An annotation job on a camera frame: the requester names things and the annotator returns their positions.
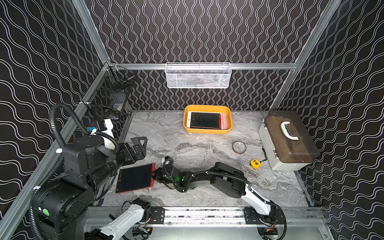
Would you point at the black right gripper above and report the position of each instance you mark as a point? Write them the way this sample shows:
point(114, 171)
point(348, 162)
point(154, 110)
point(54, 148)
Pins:
point(157, 173)

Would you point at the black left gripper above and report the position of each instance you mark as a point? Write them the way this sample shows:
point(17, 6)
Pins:
point(130, 150)

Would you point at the red writing tablet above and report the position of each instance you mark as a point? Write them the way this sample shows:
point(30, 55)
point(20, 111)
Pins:
point(135, 178)
point(206, 120)

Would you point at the white writing tablet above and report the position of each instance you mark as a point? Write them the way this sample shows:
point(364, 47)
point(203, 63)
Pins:
point(189, 117)

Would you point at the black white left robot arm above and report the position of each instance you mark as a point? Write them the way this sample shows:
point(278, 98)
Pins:
point(82, 175)

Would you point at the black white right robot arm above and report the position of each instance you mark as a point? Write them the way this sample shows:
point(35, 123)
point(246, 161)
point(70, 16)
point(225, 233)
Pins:
point(227, 180)

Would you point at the pink writing tablet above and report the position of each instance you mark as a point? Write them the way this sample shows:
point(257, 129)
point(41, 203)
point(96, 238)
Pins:
point(224, 121)

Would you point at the yellow plastic storage tray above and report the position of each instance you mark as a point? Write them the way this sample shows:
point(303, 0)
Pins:
point(211, 109)

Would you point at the yellow tape measure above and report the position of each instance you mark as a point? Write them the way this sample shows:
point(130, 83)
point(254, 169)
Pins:
point(255, 164)

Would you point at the white toolbox brown lid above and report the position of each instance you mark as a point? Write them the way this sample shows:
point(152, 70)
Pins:
point(287, 142)

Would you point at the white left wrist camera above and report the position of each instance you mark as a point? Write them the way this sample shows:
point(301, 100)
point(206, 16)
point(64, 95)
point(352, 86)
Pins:
point(106, 127)

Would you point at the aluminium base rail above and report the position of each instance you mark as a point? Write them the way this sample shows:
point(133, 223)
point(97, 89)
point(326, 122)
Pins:
point(209, 216)

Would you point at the black wire mesh basket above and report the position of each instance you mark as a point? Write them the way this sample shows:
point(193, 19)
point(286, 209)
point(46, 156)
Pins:
point(110, 99)

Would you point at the white wire mesh basket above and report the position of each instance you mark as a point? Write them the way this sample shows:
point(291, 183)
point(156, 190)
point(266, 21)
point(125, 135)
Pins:
point(198, 75)

